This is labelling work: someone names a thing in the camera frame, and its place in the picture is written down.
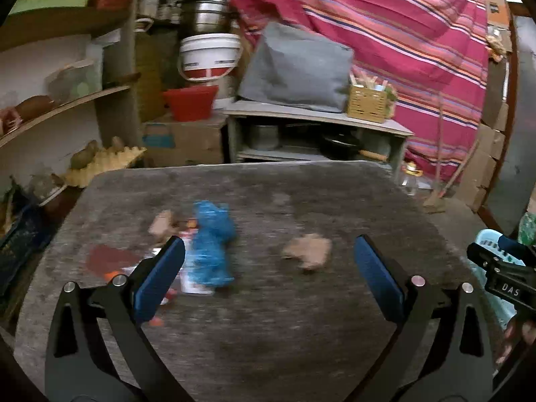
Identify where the yellow label oil bottle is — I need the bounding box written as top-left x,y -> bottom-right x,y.
401,161 -> 423,196

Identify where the pink striped cloth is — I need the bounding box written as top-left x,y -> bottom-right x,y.
231,0 -> 488,180

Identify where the steel pot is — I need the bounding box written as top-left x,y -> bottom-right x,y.
179,0 -> 231,35

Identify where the brown crumpled paper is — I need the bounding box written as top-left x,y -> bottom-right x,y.
282,233 -> 332,271

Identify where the grey cushion bag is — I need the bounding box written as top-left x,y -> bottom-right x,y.
238,22 -> 353,114

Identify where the small brown paper scrap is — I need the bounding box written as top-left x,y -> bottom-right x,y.
148,210 -> 177,241

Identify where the blue plastic bag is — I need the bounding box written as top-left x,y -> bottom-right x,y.
191,201 -> 236,288

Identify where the maroon cloth patch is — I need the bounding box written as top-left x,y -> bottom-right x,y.
85,244 -> 141,281

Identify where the green vegetable bunch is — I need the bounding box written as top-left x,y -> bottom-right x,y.
384,83 -> 398,119

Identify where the wooden wall shelf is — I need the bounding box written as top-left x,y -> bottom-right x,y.
1,0 -> 142,191

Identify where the blue plastic crate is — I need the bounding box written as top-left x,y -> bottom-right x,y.
1,204 -> 57,314

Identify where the black pan on shelf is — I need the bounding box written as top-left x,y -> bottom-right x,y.
319,133 -> 361,161

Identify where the orange snack wrapper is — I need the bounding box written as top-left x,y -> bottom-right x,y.
108,220 -> 214,325

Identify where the cardboard box with blue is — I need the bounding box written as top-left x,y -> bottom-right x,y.
142,114 -> 226,167

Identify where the wicker utensil box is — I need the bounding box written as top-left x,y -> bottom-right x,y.
346,85 -> 387,124

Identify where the egg carton tray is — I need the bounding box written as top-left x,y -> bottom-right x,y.
63,146 -> 146,189

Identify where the red plastic basin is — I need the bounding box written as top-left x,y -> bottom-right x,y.
162,85 -> 218,122

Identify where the straw broom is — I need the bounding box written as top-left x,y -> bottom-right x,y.
422,93 -> 480,214

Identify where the white plastic bucket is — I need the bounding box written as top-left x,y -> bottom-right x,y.
177,33 -> 243,83

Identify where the grey low shelf table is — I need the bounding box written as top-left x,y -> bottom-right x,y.
223,100 -> 413,174

